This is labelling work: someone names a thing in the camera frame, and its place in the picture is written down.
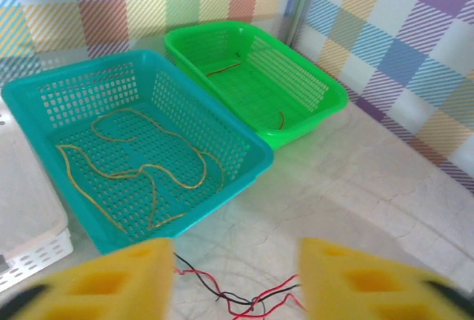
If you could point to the teal plastic basket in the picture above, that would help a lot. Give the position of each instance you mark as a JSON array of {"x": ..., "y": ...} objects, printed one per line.
[{"x": 229, "y": 123}]

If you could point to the white plastic basket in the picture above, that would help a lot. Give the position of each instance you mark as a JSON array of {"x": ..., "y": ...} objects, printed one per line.
[{"x": 29, "y": 205}]

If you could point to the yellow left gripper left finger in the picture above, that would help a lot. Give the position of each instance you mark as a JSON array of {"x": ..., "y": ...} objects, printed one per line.
[{"x": 111, "y": 290}]

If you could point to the green plastic basket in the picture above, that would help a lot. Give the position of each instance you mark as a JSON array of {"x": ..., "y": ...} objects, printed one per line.
[{"x": 259, "y": 90}]

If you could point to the aluminium frame post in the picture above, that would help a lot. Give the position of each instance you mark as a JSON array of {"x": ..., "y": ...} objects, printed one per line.
[{"x": 301, "y": 1}]

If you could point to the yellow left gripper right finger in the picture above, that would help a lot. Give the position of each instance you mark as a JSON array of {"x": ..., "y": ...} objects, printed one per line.
[{"x": 363, "y": 290}]

